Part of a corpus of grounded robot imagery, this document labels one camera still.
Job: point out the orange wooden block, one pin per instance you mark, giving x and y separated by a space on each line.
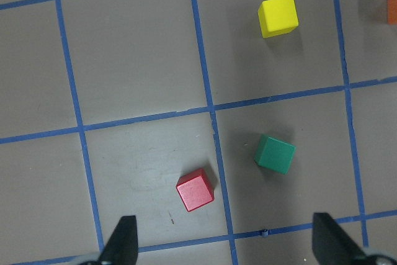
392 12

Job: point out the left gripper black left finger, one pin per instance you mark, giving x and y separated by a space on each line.
122 246

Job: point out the green wooden block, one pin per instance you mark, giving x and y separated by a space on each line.
274 154

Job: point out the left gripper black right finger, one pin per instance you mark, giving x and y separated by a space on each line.
332 245

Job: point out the red wooden block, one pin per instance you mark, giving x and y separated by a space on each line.
195 190

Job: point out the yellow wooden block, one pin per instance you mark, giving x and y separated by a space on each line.
277 17

